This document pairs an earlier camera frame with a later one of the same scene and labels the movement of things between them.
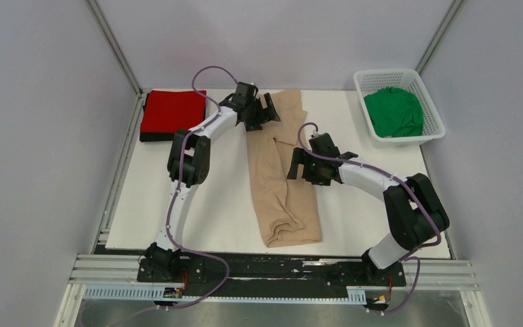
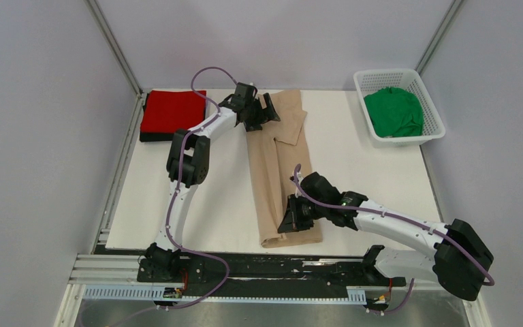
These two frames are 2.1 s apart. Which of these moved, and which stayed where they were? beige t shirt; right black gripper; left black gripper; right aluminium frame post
Moved: right black gripper
Stayed: left black gripper; right aluminium frame post; beige t shirt
